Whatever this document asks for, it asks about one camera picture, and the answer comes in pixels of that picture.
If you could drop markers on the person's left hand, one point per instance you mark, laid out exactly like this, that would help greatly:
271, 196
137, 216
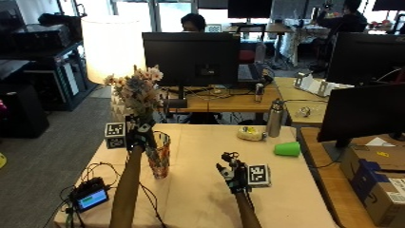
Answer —
139, 133

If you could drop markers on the person's right hand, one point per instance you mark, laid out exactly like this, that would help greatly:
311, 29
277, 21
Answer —
233, 175

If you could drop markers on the pale artificial flower bouquet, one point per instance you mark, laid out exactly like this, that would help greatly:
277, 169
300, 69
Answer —
139, 90

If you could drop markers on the white marker cube left glove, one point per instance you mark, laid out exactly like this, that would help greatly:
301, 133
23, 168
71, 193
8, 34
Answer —
115, 134

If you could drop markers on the white marker cube glove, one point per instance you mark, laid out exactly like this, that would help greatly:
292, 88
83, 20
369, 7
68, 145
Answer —
115, 134
259, 175

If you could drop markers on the white marker cube right glove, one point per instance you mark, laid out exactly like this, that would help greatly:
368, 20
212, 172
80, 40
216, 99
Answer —
259, 175

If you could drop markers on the colourful patterned glass vase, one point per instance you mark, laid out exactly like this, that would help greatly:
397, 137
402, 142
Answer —
159, 158

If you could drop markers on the green plastic cup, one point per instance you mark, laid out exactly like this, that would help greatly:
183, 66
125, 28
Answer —
288, 148

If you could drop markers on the steel water bottle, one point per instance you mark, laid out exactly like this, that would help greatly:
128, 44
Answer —
275, 120

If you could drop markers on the wooden desk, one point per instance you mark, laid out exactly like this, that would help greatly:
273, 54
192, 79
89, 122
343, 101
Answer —
324, 177
304, 101
228, 101

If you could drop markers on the black computer monitor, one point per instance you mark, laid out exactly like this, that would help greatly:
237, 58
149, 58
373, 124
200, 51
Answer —
192, 58
249, 9
363, 112
365, 58

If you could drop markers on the shiny small object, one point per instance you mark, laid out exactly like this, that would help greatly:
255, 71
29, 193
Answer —
304, 111

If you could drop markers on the white lamp shade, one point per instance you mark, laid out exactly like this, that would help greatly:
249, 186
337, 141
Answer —
112, 47

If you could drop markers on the small black screen device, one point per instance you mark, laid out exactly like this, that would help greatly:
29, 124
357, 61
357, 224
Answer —
89, 195

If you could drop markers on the black equipment cabinet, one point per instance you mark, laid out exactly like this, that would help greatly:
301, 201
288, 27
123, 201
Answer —
45, 63

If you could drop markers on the open laptop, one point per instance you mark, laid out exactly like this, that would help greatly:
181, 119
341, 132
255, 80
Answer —
251, 74

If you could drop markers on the white stand holder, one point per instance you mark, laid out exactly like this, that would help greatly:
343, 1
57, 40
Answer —
316, 84

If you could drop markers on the brown cardboard box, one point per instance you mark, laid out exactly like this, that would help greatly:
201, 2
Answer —
375, 180

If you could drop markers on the white paper sheet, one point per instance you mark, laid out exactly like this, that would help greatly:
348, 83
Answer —
379, 142

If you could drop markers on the table with white cloth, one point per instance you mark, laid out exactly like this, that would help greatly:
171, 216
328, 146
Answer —
301, 41

